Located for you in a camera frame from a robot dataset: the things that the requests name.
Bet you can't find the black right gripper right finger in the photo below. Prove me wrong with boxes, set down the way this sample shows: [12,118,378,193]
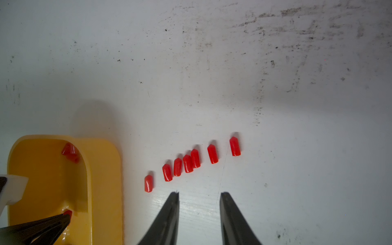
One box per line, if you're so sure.
[219,192,261,245]

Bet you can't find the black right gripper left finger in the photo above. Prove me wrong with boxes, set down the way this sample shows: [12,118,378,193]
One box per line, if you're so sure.
[138,192,180,245]

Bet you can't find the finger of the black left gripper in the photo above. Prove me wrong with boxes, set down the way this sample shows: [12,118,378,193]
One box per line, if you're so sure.
[1,214,71,245]

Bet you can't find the red sleeve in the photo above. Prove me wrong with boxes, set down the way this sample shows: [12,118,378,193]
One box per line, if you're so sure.
[173,158,183,177]
[229,136,241,156]
[144,175,154,193]
[207,144,218,164]
[191,149,201,168]
[61,143,80,163]
[63,209,72,219]
[162,164,173,182]
[183,154,194,173]

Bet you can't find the yellow plastic storage tray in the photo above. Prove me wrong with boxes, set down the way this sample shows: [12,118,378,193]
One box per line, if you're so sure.
[7,135,124,245]

